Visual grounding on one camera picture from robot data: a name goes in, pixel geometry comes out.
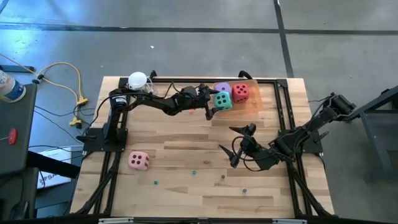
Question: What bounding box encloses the plastic bottle with blue label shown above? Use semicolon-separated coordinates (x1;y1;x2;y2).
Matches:
0;69;27;103

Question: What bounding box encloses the black floor bar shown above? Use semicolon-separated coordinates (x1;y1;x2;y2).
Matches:
0;64;36;73

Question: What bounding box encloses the large red foam die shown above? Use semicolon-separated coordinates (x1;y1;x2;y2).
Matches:
231;83;251;104

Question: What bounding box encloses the white mushroom lamp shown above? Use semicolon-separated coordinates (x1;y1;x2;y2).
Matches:
127;71;149;91

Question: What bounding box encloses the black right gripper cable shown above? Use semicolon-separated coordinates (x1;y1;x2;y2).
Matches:
231;135;262;172

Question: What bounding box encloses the dark grey side desk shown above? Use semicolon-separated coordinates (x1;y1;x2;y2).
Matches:
0;82;39;177

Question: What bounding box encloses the large pink foam die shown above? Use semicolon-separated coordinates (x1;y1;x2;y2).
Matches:
127;151;150;171

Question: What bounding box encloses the large teal foam die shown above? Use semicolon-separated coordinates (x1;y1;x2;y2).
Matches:
213;91;234;112

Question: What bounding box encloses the dark metal stand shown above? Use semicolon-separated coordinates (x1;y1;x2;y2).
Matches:
343;85;398;183

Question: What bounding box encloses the yellow extension cable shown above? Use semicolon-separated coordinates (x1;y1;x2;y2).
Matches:
0;52;90;128

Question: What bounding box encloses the red button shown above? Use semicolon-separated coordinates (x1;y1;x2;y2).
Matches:
7;128;19;146

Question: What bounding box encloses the white edge bracket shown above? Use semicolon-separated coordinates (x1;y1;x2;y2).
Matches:
272;218;308;224
98;217;134;224

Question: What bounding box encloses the black floor beam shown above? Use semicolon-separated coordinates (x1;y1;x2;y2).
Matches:
27;150;81;180

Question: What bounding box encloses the orange translucent plastic bin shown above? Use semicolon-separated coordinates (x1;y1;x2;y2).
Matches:
211;78;265;114

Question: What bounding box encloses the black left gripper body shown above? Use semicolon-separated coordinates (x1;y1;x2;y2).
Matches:
173;83;213;112

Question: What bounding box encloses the large purple foam die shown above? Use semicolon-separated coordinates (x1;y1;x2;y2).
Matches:
214;82;233;95

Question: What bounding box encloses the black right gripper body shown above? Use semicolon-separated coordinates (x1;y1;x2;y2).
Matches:
238;135;283;172

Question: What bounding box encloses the white printed box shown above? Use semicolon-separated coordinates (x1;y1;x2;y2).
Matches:
36;147;76;190

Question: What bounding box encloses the black aluminium table frame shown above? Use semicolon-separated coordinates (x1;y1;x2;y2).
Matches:
63;70;335;218

